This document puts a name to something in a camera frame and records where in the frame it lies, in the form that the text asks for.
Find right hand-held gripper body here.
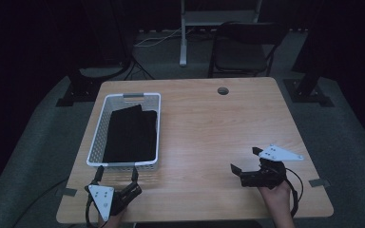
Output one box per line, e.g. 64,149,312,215
240,143,305,191

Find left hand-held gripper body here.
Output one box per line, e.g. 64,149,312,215
84,181,143,222

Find black cloth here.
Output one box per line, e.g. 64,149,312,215
102,104,159,164

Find white perforated plastic basket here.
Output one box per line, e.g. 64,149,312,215
86,91,163,172

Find person's left hand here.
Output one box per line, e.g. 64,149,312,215
97,208,127,228

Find person's right hand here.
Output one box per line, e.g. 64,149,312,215
258,180,294,219

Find grey tape strip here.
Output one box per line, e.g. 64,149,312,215
308,178,331,188
56,187,78,198

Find black stand base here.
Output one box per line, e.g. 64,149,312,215
55,60,133,108
282,56,335,108

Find black folding chair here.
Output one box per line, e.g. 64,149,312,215
207,21,288,79

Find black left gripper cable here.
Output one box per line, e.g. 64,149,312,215
84,192,100,228

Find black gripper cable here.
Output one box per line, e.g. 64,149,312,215
284,167,305,219
84,192,100,228

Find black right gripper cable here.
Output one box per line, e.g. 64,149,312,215
284,167,305,219

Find black floor cable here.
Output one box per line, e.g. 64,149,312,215
11,179,69,228

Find black cables at stand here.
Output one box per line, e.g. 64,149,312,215
123,56,156,81

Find white metal desk frame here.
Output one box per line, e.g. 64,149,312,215
179,0,263,67

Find white floor cable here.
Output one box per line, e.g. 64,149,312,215
133,28,195,48

